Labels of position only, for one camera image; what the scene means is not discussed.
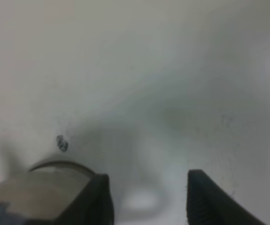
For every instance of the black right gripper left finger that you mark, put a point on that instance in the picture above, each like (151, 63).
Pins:
(93, 206)

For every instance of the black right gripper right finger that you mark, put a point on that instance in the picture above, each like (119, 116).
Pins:
(208, 204)

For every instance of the stainless steel teapot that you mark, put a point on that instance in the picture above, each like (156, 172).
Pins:
(45, 191)

